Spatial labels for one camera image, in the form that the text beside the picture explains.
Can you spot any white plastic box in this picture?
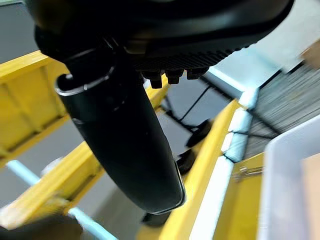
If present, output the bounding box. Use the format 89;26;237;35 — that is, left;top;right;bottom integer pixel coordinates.
258;116;320;240

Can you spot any brown cardboard box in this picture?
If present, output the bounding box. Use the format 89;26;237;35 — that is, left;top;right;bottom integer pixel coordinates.
299;41;320;70

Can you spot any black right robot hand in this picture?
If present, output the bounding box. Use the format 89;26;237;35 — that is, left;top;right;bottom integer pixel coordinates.
26;0;296;215

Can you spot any black sole-shaped part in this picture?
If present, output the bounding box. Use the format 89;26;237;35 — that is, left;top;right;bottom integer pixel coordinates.
141;211;171;228
175;149;196;175
185;118;214;149

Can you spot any light blue metal beam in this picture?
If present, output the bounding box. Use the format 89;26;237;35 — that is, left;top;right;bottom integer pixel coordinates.
206;66;260;165
6;159;118;240

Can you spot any yellow metal shelf rack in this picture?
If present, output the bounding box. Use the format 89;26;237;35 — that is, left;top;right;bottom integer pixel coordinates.
0;49;266;240

